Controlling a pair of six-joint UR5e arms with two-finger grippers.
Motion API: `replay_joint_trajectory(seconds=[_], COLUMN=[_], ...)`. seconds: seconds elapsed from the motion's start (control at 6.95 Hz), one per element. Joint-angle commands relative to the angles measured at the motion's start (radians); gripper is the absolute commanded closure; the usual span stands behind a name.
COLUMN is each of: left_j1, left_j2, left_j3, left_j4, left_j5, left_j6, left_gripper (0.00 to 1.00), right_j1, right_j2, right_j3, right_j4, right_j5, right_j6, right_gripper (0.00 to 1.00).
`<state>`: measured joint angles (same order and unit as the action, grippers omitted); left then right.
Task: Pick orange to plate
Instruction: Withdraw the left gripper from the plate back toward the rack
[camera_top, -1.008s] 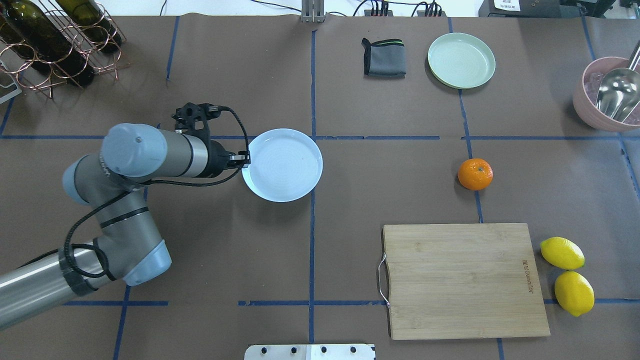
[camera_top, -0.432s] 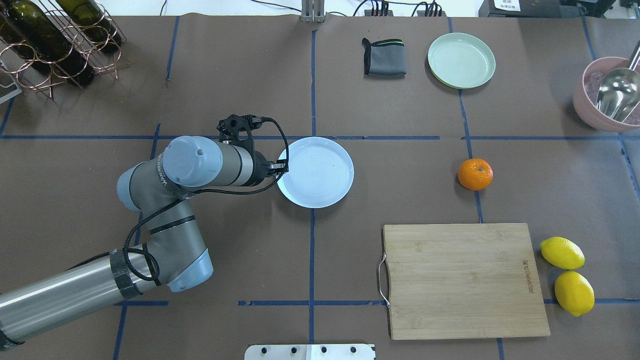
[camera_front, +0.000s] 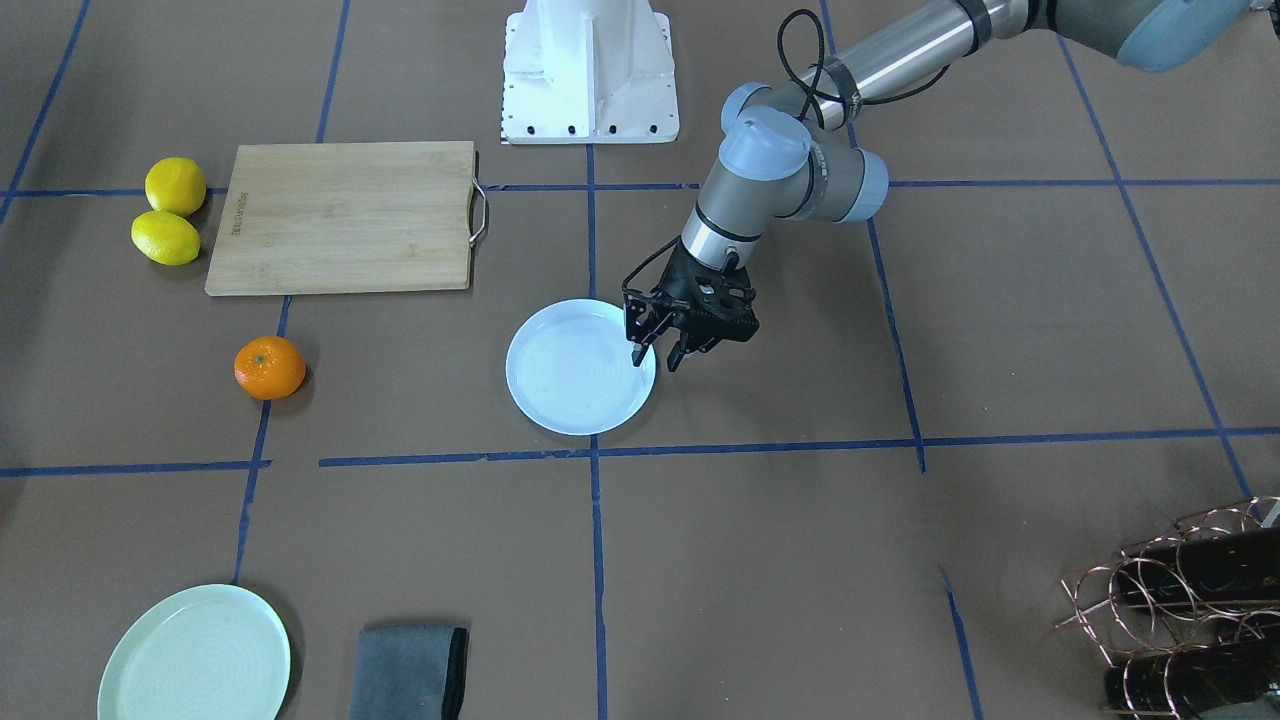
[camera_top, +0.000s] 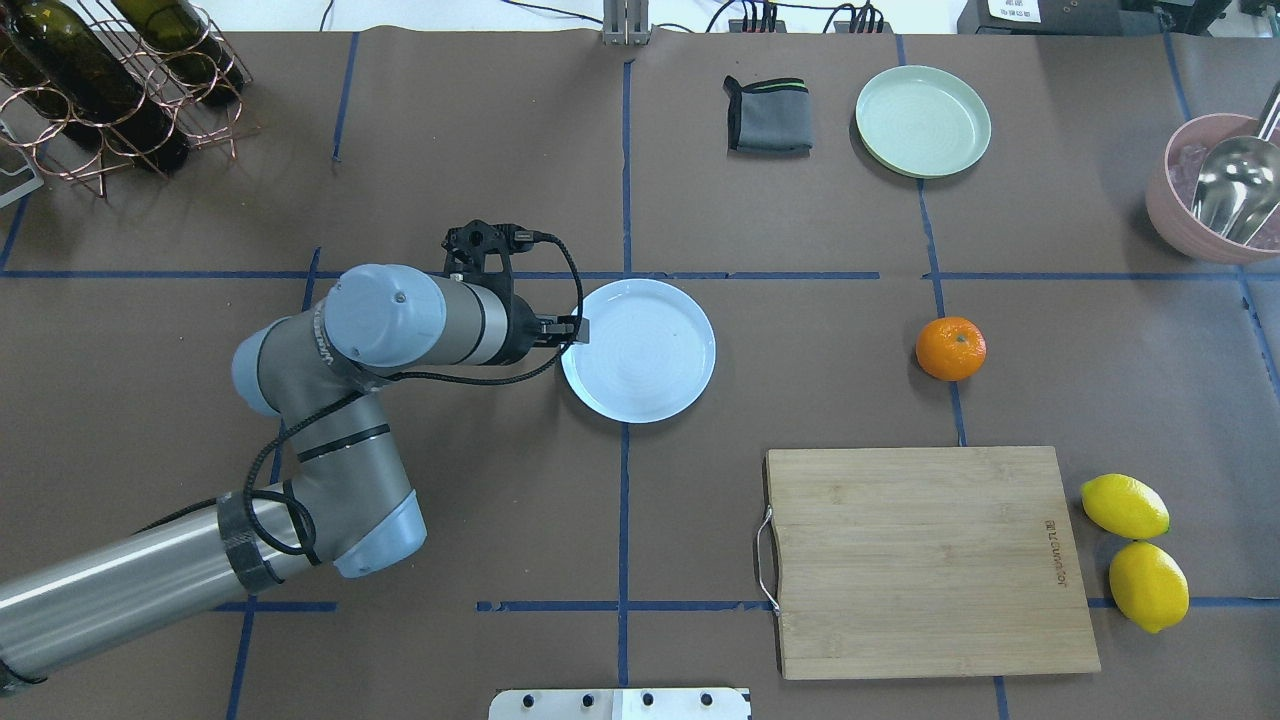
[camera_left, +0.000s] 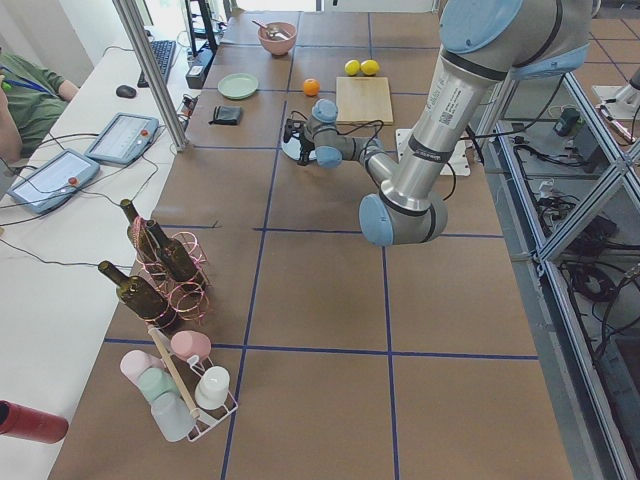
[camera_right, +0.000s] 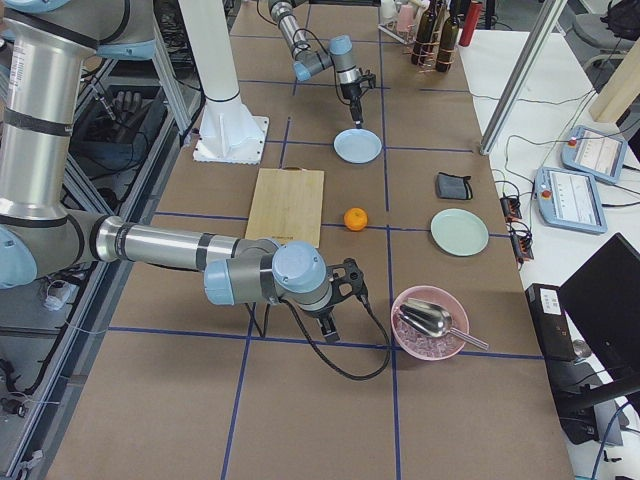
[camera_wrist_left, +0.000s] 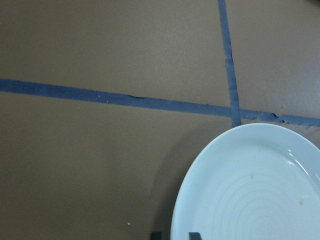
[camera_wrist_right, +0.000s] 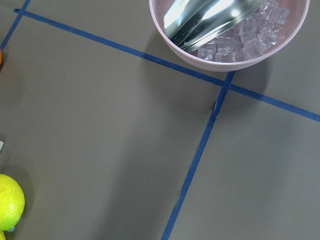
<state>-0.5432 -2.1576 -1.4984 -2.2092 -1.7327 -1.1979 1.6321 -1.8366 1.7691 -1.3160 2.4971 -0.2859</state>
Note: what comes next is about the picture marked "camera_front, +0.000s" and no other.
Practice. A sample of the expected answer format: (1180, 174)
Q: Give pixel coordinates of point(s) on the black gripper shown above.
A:
(683, 279)

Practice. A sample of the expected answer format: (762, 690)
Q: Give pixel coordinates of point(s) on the light blue plate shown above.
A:
(571, 369)

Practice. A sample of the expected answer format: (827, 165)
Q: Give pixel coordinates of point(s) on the light green plate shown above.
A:
(214, 651)

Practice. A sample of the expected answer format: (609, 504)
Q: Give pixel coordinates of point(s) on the bamboo cutting board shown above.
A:
(375, 217)

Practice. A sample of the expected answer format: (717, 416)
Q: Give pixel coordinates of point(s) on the orange mandarin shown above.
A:
(269, 367)

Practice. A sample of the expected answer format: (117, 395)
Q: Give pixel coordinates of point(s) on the grey folded cloth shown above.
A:
(409, 671)

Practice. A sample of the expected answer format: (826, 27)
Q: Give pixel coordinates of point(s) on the lower yellow lemon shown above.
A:
(165, 238)

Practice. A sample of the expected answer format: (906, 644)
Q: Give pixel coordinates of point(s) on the yellow lemon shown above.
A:
(165, 238)
(176, 185)

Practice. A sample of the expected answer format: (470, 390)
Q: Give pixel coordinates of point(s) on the upper yellow lemon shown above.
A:
(176, 185)

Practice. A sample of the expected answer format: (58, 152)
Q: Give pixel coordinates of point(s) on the dark wine bottle upper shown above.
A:
(1238, 572)

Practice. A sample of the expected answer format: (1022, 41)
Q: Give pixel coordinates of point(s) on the dark wine bottle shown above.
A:
(1238, 572)
(1226, 681)

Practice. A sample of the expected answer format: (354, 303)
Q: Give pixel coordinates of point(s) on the dark wine bottle lower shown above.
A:
(1226, 681)

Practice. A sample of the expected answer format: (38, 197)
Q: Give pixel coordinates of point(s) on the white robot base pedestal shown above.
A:
(588, 72)

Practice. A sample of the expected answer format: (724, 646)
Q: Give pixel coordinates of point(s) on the copper wire bottle rack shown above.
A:
(1187, 622)

